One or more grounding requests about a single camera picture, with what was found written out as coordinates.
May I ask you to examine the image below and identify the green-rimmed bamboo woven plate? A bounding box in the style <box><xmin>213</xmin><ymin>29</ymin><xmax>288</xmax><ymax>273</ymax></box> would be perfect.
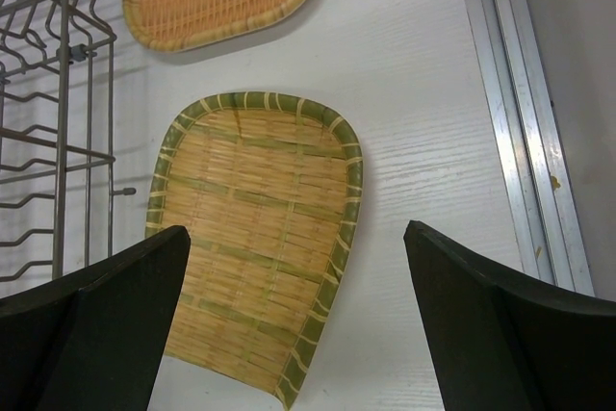
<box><xmin>145</xmin><ymin>91</ymin><xmax>363</xmax><ymax>409</ymax></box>

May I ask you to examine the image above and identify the grey wire dish rack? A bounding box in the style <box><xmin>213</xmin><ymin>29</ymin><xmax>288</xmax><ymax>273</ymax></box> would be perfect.
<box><xmin>1</xmin><ymin>0</ymin><xmax>134</xmax><ymax>290</ymax></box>

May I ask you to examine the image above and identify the aluminium rail right side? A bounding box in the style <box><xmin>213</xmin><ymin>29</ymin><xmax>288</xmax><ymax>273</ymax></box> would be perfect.
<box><xmin>465</xmin><ymin>0</ymin><xmax>595</xmax><ymax>295</ymax></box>

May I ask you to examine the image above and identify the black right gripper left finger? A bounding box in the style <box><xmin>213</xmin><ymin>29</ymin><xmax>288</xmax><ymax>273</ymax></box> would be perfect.
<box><xmin>1</xmin><ymin>225</ymin><xmax>190</xmax><ymax>410</ymax></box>

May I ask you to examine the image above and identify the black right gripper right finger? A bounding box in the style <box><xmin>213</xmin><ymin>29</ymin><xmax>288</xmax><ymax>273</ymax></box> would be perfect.
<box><xmin>404</xmin><ymin>220</ymin><xmax>615</xmax><ymax>410</ymax></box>

